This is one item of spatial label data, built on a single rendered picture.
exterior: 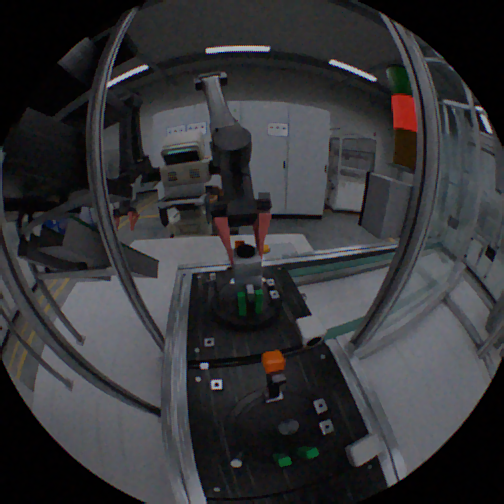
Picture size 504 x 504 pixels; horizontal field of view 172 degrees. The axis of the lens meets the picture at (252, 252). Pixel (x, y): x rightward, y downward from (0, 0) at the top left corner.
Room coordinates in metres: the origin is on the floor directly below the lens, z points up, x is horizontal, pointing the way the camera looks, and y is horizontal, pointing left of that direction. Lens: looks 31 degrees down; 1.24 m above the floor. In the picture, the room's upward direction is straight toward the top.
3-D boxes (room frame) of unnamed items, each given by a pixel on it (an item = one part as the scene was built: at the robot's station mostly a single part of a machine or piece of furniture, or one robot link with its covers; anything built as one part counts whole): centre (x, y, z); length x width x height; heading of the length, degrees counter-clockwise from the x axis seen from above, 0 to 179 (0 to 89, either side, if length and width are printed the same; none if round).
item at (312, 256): (0.46, -0.23, 0.91); 0.89 x 0.06 x 0.11; 101
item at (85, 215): (2.51, 4.39, 0.49); 1.26 x 0.87 x 0.98; 5
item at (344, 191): (5.18, -2.30, 1.13); 2.66 x 1.46 x 2.25; 3
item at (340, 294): (0.29, -0.29, 0.91); 0.84 x 0.28 x 0.10; 101
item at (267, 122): (3.50, -0.20, 1.12); 0.80 x 0.54 x 2.25; 93
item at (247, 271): (0.25, 0.01, 1.06); 0.08 x 0.04 x 0.07; 11
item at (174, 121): (3.41, 1.39, 1.12); 0.80 x 0.54 x 2.25; 93
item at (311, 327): (0.18, -0.10, 0.97); 0.05 x 0.05 x 0.04; 11
